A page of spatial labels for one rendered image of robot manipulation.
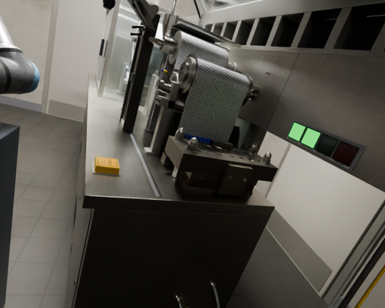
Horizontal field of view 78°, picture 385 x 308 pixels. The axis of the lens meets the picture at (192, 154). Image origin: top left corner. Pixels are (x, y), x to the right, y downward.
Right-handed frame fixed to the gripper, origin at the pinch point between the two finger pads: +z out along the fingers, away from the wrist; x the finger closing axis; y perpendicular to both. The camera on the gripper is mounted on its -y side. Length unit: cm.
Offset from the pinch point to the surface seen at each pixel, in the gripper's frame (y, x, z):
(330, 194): 61, 17, 172
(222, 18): 51, 53, 22
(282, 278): -11, 3, 198
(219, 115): 4.6, -8.4, 38.3
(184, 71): 2.1, -4.7, 17.3
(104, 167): -37.9, -21.5, 21.6
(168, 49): 6.6, 20.1, 12.4
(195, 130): -6.6, -8.4, 37.4
